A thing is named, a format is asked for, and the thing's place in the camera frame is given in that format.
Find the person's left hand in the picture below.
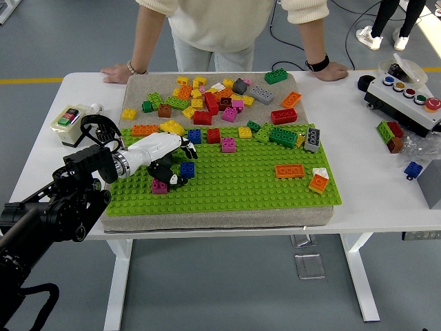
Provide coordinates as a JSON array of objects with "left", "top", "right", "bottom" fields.
[{"left": 311, "top": 61, "right": 350, "bottom": 83}]

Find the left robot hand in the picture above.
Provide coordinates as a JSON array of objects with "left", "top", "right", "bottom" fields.
[{"left": 123, "top": 132, "right": 199, "bottom": 189}]

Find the person's right hand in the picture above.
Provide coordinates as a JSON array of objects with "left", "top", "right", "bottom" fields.
[{"left": 101, "top": 63, "right": 134, "bottom": 85}]

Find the orange long brick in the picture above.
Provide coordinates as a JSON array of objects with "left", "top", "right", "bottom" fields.
[{"left": 131, "top": 123, "right": 159, "bottom": 137}]

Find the yellow curved brick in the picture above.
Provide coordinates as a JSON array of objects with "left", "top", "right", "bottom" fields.
[{"left": 159, "top": 119, "right": 187, "bottom": 136}]

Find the light green long brick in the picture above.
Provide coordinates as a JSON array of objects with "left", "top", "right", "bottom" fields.
[{"left": 163, "top": 96, "right": 191, "bottom": 111}]

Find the red long brick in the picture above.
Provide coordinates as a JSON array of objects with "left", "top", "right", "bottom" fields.
[{"left": 270, "top": 108, "right": 298, "bottom": 126}]

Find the red tall brick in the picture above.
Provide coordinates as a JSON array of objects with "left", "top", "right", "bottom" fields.
[{"left": 203, "top": 91, "right": 220, "bottom": 116}]

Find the grey long brick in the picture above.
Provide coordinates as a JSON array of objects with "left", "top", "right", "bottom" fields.
[
  {"left": 303, "top": 127, "right": 322, "bottom": 153},
  {"left": 248, "top": 85, "right": 276, "bottom": 106}
]

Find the dark green long brick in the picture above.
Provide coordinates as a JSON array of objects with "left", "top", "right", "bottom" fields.
[{"left": 268, "top": 126, "right": 299, "bottom": 149}]

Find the green studded baseplate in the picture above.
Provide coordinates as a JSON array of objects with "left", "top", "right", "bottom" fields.
[{"left": 105, "top": 123, "right": 344, "bottom": 217}]

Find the orange flat brick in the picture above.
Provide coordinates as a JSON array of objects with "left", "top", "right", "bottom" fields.
[{"left": 274, "top": 164, "right": 307, "bottom": 179}]

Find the orange and yellow brick stack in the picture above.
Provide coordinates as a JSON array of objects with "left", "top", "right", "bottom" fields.
[{"left": 307, "top": 173, "right": 329, "bottom": 196}]

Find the black wristwatch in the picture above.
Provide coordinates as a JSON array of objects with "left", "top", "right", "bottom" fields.
[{"left": 305, "top": 53, "right": 331, "bottom": 72}]

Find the dark small part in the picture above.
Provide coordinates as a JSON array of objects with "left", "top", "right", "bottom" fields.
[{"left": 387, "top": 63, "right": 406, "bottom": 79}]

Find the white push-button control box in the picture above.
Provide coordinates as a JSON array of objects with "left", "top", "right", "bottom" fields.
[{"left": 364, "top": 74, "right": 441, "bottom": 139}]

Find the person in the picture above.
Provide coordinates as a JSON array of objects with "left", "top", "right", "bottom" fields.
[
  {"left": 136, "top": 0, "right": 331, "bottom": 72},
  {"left": 355, "top": 0, "right": 428, "bottom": 52}
]

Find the clear round container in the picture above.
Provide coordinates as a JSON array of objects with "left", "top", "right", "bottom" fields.
[{"left": 378, "top": 52, "right": 429, "bottom": 87}]

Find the grey-brown foam mat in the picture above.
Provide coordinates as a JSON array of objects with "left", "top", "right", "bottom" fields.
[{"left": 99, "top": 71, "right": 336, "bottom": 235}]

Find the clear plastic bag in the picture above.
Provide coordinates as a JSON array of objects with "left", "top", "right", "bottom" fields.
[{"left": 399, "top": 132, "right": 441, "bottom": 163}]

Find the white furniture base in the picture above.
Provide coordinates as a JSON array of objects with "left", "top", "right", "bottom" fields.
[{"left": 0, "top": 0, "right": 19, "bottom": 26}]

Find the white table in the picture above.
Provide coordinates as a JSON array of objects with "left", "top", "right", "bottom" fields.
[{"left": 0, "top": 70, "right": 441, "bottom": 323}]

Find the grey box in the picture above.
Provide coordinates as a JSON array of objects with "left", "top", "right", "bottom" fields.
[{"left": 416, "top": 159, "right": 441, "bottom": 210}]

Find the clear floor plate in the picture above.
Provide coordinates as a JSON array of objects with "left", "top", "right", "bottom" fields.
[
  {"left": 289, "top": 234, "right": 318, "bottom": 248},
  {"left": 294, "top": 253, "right": 327, "bottom": 281}
]

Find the table control panel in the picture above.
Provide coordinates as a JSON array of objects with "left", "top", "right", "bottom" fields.
[{"left": 401, "top": 230, "right": 441, "bottom": 241}]

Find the bead bracelet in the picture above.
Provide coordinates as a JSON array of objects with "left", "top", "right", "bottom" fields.
[{"left": 126, "top": 60, "right": 149, "bottom": 76}]

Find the black ring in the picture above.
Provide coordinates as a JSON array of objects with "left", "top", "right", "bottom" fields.
[{"left": 357, "top": 74, "right": 377, "bottom": 93}]

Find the black floor cable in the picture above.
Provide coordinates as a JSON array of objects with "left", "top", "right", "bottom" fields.
[
  {"left": 268, "top": 0, "right": 311, "bottom": 72},
  {"left": 346, "top": 0, "right": 383, "bottom": 71}
]

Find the beige switch box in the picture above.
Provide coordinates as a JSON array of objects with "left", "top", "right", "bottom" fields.
[{"left": 50, "top": 104, "right": 91, "bottom": 148}]

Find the blue brick keychain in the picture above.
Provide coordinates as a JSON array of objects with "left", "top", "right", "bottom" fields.
[{"left": 403, "top": 161, "right": 424, "bottom": 181}]

